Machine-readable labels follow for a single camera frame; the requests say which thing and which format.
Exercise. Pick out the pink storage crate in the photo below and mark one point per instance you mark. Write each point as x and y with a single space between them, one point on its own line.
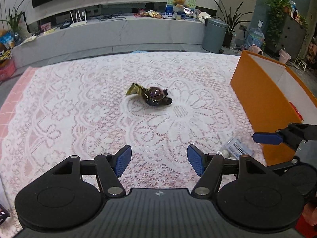
7 69

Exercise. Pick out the small white packet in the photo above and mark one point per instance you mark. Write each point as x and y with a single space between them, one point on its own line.
235 148

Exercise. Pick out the potted plant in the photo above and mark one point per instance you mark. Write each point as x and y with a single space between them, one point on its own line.
232 19
13 19

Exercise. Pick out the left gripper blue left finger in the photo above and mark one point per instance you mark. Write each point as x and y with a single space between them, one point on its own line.
109 167

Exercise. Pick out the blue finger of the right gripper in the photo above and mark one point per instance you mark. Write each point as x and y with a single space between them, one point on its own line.
267 138

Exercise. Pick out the white lace tablecloth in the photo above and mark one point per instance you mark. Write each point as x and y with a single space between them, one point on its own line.
81 108

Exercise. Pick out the potted plant left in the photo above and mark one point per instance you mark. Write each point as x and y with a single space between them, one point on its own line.
13 19

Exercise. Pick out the blue round floor mat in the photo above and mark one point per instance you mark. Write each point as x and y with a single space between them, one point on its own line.
139 51

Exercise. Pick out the grey tv bench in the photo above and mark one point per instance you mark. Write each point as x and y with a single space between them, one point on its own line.
99 37

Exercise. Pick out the teddy bear gift box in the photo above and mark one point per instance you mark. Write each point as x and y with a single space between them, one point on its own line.
180 9

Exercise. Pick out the dark olive snack pouch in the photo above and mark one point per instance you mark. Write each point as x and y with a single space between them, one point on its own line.
153 96

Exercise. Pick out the potted plant right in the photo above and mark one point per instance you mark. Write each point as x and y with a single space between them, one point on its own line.
232 19

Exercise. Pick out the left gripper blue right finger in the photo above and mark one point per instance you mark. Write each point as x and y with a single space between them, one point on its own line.
209 169

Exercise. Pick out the white wifi router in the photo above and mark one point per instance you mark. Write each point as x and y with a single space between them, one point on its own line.
79 19

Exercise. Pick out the person's right hand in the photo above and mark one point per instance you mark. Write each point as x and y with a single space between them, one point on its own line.
306 225

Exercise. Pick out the water jug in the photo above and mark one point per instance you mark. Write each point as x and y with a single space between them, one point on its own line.
255 37

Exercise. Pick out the orange storage box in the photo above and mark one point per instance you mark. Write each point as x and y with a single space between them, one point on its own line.
271 94

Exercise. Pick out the pink stool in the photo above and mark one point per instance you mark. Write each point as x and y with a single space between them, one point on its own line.
255 49

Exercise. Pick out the grey trash bin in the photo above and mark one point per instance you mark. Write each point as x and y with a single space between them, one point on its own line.
214 35

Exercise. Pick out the dark cabinet with vine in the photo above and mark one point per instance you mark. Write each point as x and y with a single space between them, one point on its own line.
286 29

